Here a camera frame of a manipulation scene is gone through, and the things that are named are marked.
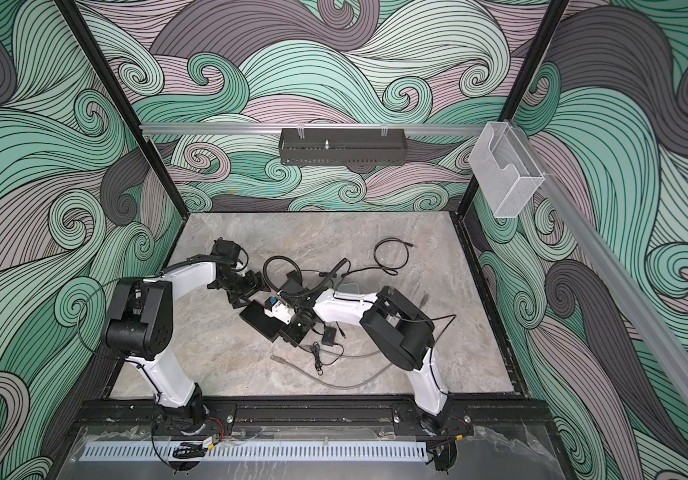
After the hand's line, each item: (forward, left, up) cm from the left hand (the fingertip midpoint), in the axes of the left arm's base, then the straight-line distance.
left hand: (264, 291), depth 94 cm
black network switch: (-8, +1, -2) cm, 8 cm away
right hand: (-14, -9, -3) cm, 16 cm away
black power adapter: (-8, -12, +18) cm, 23 cm away
